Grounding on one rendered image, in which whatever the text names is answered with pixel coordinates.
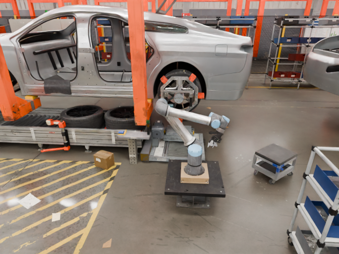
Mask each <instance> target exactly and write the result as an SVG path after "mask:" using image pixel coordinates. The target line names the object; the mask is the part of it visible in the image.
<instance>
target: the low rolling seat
mask: <svg viewBox="0 0 339 254"><path fill-rule="evenodd" d="M297 157H298V156H297V153H295V152H293V151H291V150H288V149H286V148H284V147H281V146H279V145H277V144H274V143H272V144H270V145H268V146H266V147H264V148H262V149H259V150H257V151H255V154H254V157H253V163H252V168H254V175H256V174H257V172H258V171H259V172H261V173H263V174H265V175H267V176H268V177H270V178H272V179H270V180H269V183H270V184H275V183H276V181H277V180H279V179H280V178H282V177H283V176H285V175H288V176H292V175H293V172H292V171H293V170H294V169H295V165H296V161H297ZM257 158H259V159H260V160H258V161H256V159H257ZM292 161H293V162H292ZM290 162H292V164H290Z"/></svg>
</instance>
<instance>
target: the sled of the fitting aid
mask: <svg viewBox="0 0 339 254"><path fill-rule="evenodd" d="M166 130H167V127H165V129H164V136H163V141H181V142H183V140H182V139H181V138H180V136H175V135H166ZM191 136H193V137H194V128H191Z"/></svg>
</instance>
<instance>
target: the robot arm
mask: <svg viewBox="0 0 339 254"><path fill-rule="evenodd" d="M155 110H156V112H157V113H159V114H160V115H162V116H164V117H165V119H166V120H167V121H168V122H169V124H170V125H171V126H172V127H173V129H174V130H175V131H176V133H177V134H178V135H179V136H180V138H181V139H182V140H183V141H184V146H185V147H186V148H187V149H188V163H187V165H186V171H187V172H188V173H189V174H194V175H196V174H201V173H202V172H203V166H202V147H201V143H200V141H199V140H198V139H197V138H195V137H193V136H191V134H190V133H189V132H188V130H187V129H186V128H185V126H184V125H183V124H182V123H181V121H180V120H179V118H181V119H185V120H189V121H193V122H197V123H201V124H205V125H208V126H211V127H213V128H214V129H216V131H215V132H212V131H210V132H209V133H208V134H210V135H212V134H216V135H213V136H212V137H211V138H210V140H209V142H208V146H207V147H209V146H212V148H213V147H214V146H216V147H217V144H216V143H220V142H221V140H222V139H221V136H222V135H223V133H224V131H225V129H226V127H227V125H228V123H229V121H230V119H229V118H227V117H225V116H220V115H217V114H215V113H213V112H211V113H210V115H209V116H204V115H200V114H196V113H192V112H188V111H184V110H179V109H175V108H171V107H170V106H169V105H168V104H167V101H166V100H165V99H163V98H161V99H158V100H157V102H156V105H155Z"/></svg>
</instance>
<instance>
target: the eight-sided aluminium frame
mask: <svg viewBox="0 0 339 254"><path fill-rule="evenodd" d="M172 80H186V81H187V82H188V83H189V84H192V85H193V87H194V88H195V101H194V102H193V103H192V108H193V107H194V106H195V105H196V104H197V103H198V87H197V86H196V85H195V84H194V83H193V82H191V81H190V80H189V78H188V77H179V76H171V77H170V78H169V79H168V81H167V82H166V83H165V84H163V85H162V86H161V88H160V93H161V98H163V99H164V92H163V90H164V88H165V87H166V86H167V85H168V84H169V83H170V82H171V81H172ZM192 108H189V107H188V108H186V109H180V110H184V111H190V110H191V109H192Z"/></svg>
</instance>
